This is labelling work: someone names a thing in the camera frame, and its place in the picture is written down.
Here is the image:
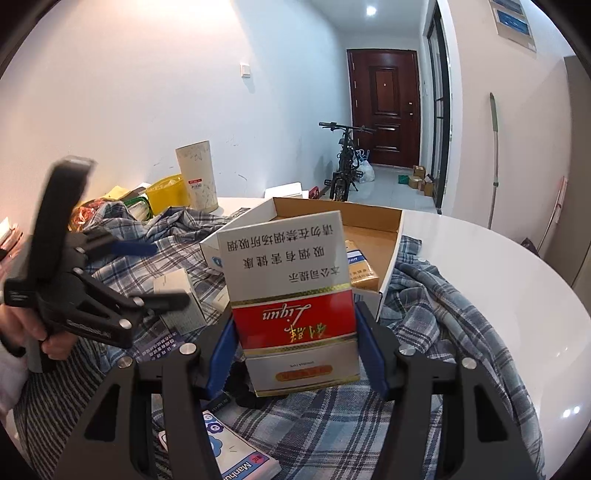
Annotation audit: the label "yellow blue packet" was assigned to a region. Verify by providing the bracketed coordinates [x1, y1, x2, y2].
[346, 240, 380, 291]

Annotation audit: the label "red white cigarette carton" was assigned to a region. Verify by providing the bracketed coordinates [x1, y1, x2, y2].
[217, 211, 360, 397]

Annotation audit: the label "person's left hand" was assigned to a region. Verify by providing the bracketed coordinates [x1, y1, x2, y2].
[0, 305, 78, 361]

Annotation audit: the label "red snack packages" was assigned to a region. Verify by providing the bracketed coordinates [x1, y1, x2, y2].
[68, 198, 110, 232]

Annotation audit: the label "purple blue booklet box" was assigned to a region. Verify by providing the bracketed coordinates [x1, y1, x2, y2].
[132, 331, 183, 363]

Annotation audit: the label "white blue medicine box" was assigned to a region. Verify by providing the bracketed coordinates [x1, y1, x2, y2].
[202, 410, 281, 480]

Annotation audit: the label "blue plaid shirt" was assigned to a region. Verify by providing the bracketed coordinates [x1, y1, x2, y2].
[13, 202, 546, 480]

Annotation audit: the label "small grey white box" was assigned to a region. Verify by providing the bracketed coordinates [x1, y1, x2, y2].
[153, 268, 206, 336]

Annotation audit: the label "yellow plastic bin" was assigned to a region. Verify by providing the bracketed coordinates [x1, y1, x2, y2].
[145, 174, 190, 216]

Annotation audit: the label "tall white cylinder canister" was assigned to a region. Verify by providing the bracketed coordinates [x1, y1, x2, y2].
[175, 140, 218, 213]

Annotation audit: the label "shallow cardboard tray box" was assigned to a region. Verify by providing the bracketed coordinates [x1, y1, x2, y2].
[219, 197, 404, 318]

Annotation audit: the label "white foam boxes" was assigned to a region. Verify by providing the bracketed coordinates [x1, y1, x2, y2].
[263, 182, 308, 199]

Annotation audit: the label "cardboard boxes on floor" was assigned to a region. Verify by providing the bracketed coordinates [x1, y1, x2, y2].
[398, 165, 435, 197]

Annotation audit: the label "black bicycle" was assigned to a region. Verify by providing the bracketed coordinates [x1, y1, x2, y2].
[318, 122, 376, 202]

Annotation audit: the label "white plastic bag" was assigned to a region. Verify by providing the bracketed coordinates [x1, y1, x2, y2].
[356, 149, 376, 183]

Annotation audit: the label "dark red entrance door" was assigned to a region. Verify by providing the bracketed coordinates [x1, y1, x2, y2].
[346, 49, 421, 168]

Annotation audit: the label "wall light switch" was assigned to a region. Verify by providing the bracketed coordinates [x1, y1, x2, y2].
[240, 64, 252, 78]

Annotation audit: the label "grey mop handle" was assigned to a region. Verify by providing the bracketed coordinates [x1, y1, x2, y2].
[487, 92, 499, 230]

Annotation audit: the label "wall electrical panel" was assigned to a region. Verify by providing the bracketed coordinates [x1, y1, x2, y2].
[489, 0, 537, 52]

